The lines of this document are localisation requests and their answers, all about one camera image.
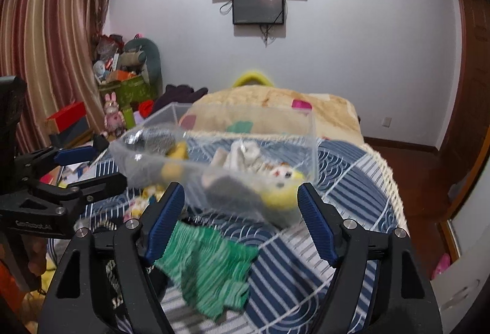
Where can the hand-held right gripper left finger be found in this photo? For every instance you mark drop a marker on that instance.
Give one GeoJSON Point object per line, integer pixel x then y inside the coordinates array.
{"type": "Point", "coordinates": [168, 219]}

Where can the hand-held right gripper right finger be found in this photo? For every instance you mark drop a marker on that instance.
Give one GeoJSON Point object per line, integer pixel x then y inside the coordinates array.
{"type": "Point", "coordinates": [314, 223]}

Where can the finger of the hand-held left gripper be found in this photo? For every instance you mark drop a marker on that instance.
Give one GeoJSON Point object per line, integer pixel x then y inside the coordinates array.
{"type": "Point", "coordinates": [95, 188]}
{"type": "Point", "coordinates": [74, 154]}

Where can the green striped sock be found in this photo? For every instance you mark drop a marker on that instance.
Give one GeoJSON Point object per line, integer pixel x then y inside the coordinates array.
{"type": "Point", "coordinates": [206, 261]}

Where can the clear plastic storage box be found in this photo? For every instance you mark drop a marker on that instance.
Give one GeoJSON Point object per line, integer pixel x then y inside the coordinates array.
{"type": "Point", "coordinates": [245, 138]}

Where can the colourful papers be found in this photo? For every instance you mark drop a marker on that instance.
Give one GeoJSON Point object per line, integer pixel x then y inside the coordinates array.
{"type": "Point", "coordinates": [74, 171]}

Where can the red box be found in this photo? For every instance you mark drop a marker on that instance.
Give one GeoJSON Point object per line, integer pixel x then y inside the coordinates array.
{"type": "Point", "coordinates": [67, 115]}

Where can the yellow plush toy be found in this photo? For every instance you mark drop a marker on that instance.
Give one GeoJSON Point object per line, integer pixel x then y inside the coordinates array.
{"type": "Point", "coordinates": [285, 186]}

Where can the blue patterned quilt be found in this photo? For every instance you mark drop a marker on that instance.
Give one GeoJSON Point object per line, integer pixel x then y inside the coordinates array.
{"type": "Point", "coordinates": [344, 180]}

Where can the pink bunny doll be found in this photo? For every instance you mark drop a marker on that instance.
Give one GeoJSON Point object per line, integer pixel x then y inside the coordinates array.
{"type": "Point", "coordinates": [113, 115]}

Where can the grey sock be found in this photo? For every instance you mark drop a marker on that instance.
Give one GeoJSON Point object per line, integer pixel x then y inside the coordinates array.
{"type": "Point", "coordinates": [229, 196]}

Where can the green bottle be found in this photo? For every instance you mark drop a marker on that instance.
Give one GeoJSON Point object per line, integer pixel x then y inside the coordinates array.
{"type": "Point", "coordinates": [128, 116]}

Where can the black mesh chair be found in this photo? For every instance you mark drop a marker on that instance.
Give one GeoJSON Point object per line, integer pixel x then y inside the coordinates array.
{"type": "Point", "coordinates": [11, 112]}

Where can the green patterned box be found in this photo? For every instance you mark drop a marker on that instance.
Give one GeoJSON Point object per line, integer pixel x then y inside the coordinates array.
{"type": "Point", "coordinates": [128, 89]}

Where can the red cloth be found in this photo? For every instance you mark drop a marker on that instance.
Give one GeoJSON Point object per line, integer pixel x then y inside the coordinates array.
{"type": "Point", "coordinates": [147, 108]}

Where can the white sock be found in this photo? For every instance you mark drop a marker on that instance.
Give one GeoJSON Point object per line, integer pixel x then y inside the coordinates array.
{"type": "Point", "coordinates": [245, 156]}

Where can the pile of assorted clutter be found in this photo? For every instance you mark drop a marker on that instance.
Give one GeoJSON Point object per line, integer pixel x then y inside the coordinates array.
{"type": "Point", "coordinates": [109, 58]}

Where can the striped brown curtain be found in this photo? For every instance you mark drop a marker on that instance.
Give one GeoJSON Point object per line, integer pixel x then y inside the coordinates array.
{"type": "Point", "coordinates": [49, 39]}

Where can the dark purple clothing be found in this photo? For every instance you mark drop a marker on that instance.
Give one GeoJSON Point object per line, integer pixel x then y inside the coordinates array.
{"type": "Point", "coordinates": [183, 93]}

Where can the beige fleece blanket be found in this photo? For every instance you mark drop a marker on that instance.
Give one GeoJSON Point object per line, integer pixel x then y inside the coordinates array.
{"type": "Point", "coordinates": [268, 104]}

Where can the pink bag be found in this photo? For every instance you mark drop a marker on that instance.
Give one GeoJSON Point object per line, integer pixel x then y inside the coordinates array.
{"type": "Point", "coordinates": [442, 267]}

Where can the yellow round object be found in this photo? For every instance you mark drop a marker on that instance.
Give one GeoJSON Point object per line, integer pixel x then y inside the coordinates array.
{"type": "Point", "coordinates": [254, 76]}

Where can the white cabinet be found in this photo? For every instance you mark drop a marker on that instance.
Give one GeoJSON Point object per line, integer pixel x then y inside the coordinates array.
{"type": "Point", "coordinates": [467, 272]}

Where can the brown wooden wardrobe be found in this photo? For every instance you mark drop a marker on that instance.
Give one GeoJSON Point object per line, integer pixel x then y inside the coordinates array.
{"type": "Point", "coordinates": [474, 50]}

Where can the white wall socket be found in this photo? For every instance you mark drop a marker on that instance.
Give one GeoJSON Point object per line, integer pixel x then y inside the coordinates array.
{"type": "Point", "coordinates": [386, 122]}

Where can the small black wall monitor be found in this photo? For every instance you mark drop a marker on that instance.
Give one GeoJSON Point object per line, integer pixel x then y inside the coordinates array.
{"type": "Point", "coordinates": [258, 7]}

